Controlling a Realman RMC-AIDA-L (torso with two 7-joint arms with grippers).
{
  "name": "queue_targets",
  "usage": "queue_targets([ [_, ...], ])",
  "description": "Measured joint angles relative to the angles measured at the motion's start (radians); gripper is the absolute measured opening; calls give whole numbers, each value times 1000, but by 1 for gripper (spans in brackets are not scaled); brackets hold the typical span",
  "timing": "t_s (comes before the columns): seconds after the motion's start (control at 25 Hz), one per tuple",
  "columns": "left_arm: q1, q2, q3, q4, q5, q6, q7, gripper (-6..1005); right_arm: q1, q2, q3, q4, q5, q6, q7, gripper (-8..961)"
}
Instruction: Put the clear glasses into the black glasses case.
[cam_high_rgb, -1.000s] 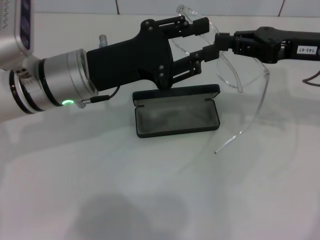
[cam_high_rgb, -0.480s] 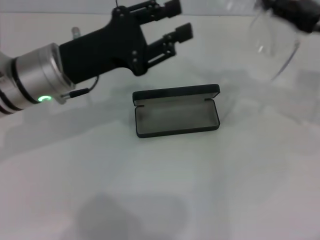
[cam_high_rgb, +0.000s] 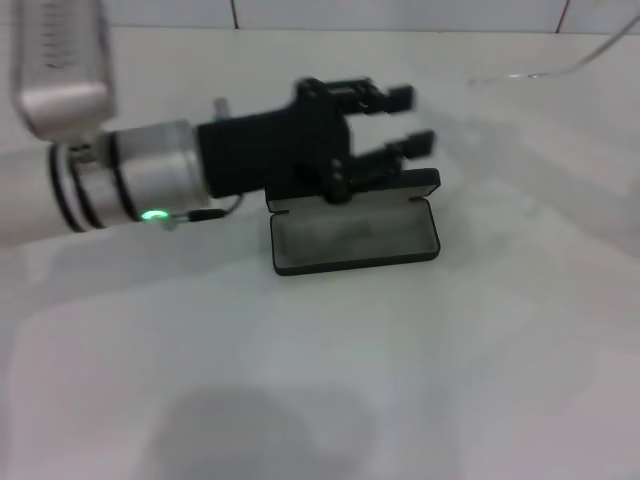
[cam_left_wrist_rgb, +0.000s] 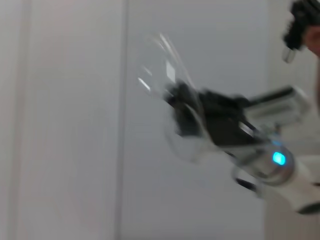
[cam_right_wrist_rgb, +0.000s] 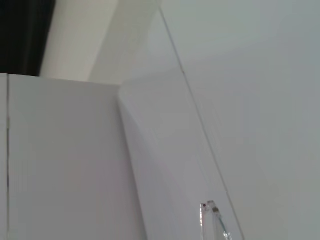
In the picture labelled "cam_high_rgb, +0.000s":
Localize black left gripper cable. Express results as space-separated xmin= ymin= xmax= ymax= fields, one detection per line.
xmin=158 ymin=191 xmax=247 ymax=232

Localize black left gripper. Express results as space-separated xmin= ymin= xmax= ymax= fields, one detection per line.
xmin=196 ymin=76 xmax=436 ymax=205

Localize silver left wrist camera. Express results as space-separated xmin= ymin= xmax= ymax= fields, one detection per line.
xmin=9 ymin=0 xmax=117 ymax=142

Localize black glasses case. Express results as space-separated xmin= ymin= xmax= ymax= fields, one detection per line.
xmin=264 ymin=167 xmax=443 ymax=278

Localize clear white glasses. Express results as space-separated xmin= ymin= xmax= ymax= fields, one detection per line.
xmin=466 ymin=8 xmax=640 ymax=87

